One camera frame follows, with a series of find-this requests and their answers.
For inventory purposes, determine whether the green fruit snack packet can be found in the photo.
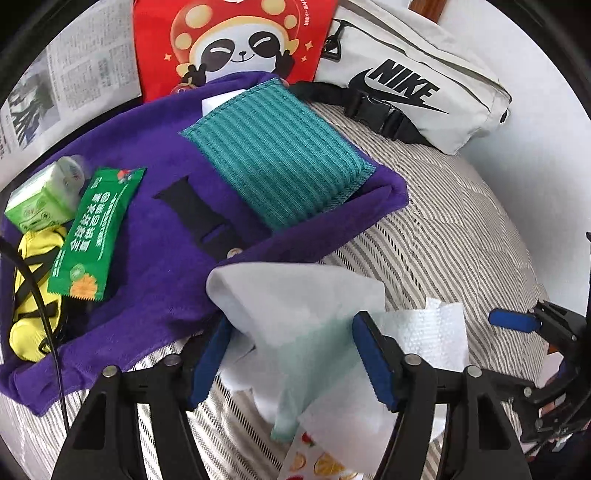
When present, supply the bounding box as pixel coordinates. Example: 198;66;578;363
48;168;145;301

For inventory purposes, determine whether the white sponge block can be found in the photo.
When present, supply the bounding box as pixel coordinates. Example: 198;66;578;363
201;89;245;116

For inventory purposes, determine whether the striped mattress cover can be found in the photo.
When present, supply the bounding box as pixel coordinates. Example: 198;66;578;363
1;104;548;479

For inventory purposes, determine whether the teal knitted cloth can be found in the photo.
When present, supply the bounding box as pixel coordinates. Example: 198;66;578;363
180;79;376;231

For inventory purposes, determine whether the beige Nike waist bag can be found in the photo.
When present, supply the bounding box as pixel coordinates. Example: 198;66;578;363
290;1;512;155

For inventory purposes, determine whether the green tissue pack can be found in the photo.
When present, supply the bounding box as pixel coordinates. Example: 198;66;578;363
5;155;91;233

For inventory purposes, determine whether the white glove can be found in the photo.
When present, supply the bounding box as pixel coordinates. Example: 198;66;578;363
206;262;386;442

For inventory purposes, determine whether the yellow black pouch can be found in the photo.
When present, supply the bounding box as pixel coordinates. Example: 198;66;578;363
8;224;69;363

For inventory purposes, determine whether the red panda paper bag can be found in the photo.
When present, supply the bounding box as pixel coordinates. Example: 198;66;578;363
133;0;338;102

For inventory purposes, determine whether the black watch strap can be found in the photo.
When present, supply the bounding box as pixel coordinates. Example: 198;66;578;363
153;175;249;264

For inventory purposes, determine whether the folded newspaper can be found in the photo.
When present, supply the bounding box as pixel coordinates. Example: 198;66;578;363
1;1;141;162

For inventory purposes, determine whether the black cable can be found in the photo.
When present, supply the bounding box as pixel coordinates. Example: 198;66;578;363
0;234;71;434

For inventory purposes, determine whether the fruit print wipe packet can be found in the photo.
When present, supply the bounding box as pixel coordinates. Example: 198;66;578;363
277;428;363;480

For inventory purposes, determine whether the brown wooden door frame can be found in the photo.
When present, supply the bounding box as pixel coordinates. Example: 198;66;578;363
409;0;447;23

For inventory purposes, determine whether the purple towel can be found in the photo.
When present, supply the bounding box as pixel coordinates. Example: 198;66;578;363
1;72;409;416

